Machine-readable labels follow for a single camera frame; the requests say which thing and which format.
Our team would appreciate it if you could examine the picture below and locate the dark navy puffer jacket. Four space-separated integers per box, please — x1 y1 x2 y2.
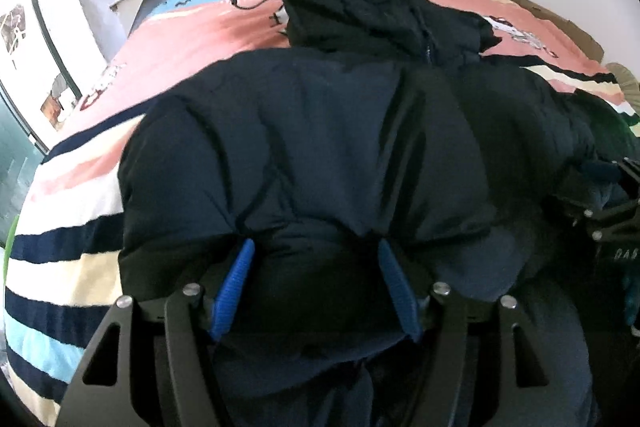
117 0 640 427

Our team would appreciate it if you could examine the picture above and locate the grey fuzzy cloth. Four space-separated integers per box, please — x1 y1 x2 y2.
606 63 640 100

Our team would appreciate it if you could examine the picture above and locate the green door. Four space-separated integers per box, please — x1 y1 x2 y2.
0 92 49 228

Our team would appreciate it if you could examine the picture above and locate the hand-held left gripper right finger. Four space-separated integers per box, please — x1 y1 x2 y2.
377 239 582 427

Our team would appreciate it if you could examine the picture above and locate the striped cartoon print blanket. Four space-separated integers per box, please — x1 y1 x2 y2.
2 0 640 427

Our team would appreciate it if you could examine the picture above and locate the black cable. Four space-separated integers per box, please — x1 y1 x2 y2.
230 0 287 12

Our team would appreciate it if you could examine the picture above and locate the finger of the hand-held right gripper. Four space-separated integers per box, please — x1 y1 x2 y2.
584 158 640 188
552 193 640 240

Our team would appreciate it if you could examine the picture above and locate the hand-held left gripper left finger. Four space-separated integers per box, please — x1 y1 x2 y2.
55 239 256 427

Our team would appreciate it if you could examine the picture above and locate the white nightstand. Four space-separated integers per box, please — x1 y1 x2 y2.
110 0 187 35

